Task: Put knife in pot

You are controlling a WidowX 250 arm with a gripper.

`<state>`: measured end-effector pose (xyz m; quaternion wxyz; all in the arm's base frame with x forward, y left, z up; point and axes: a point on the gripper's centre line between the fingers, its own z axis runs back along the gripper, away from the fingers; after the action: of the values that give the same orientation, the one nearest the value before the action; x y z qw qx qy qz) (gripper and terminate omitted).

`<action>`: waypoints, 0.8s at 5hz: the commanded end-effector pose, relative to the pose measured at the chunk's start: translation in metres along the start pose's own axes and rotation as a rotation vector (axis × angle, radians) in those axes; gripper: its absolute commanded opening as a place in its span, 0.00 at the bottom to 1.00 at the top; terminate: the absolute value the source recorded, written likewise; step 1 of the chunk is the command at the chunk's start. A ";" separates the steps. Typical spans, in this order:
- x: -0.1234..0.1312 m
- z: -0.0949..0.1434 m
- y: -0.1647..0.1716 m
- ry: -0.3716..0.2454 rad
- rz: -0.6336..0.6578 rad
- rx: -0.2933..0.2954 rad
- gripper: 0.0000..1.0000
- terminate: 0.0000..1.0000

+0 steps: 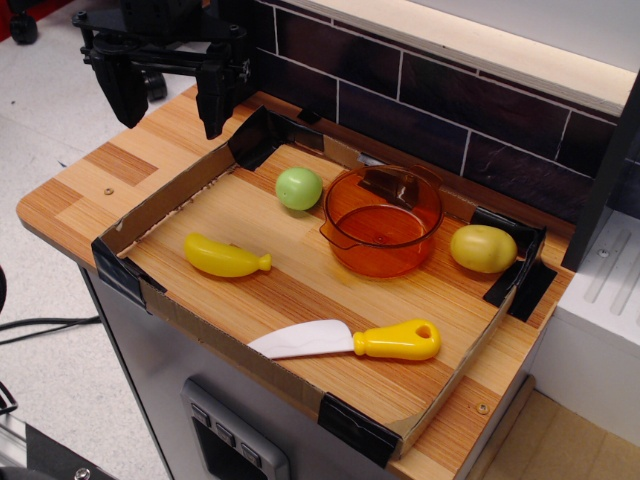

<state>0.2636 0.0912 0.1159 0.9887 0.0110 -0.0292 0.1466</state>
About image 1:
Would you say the black vertical shelf post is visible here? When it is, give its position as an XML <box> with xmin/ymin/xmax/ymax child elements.
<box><xmin>562</xmin><ymin>75</ymin><xmax>639</xmax><ymax>272</ymax></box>

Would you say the green toy apple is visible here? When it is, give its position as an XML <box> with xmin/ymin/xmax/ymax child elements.
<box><xmin>275</xmin><ymin>167</ymin><xmax>323</xmax><ymax>211</ymax></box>

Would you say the orange transparent plastic pot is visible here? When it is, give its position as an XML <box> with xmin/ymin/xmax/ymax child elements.
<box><xmin>320</xmin><ymin>165</ymin><xmax>444</xmax><ymax>278</ymax></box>

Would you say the yellow toy potato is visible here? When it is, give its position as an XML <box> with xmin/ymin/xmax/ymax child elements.
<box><xmin>450</xmin><ymin>224</ymin><xmax>518</xmax><ymax>274</ymax></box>

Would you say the cardboard fence with black tape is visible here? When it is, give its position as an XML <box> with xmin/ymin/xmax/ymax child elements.
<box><xmin>91</xmin><ymin>108</ymin><xmax>560</xmax><ymax>479</ymax></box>

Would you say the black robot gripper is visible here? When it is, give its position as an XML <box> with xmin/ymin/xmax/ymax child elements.
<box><xmin>72</xmin><ymin>1</ymin><xmax>250</xmax><ymax>140</ymax></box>

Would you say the black floor cable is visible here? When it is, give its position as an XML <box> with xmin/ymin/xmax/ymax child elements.
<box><xmin>0</xmin><ymin>314</ymin><xmax>101</xmax><ymax>346</ymax></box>

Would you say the grey oven control panel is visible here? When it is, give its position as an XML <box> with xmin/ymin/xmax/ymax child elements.
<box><xmin>181</xmin><ymin>379</ymin><xmax>291</xmax><ymax>480</ymax></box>

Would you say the black caster wheel far left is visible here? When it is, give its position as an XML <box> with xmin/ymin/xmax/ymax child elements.
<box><xmin>9</xmin><ymin>13</ymin><xmax>38</xmax><ymax>45</ymax></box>

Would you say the yellow toy banana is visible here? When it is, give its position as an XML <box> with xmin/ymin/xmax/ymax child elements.
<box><xmin>183</xmin><ymin>233</ymin><xmax>272</xmax><ymax>278</ymax></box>

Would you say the yellow handled white toy knife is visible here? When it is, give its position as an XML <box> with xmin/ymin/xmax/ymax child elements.
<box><xmin>248</xmin><ymin>319</ymin><xmax>442</xmax><ymax>361</ymax></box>

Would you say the black chair caster wheel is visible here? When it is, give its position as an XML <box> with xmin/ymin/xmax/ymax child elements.
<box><xmin>142</xmin><ymin>71</ymin><xmax>168</xmax><ymax>102</ymax></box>

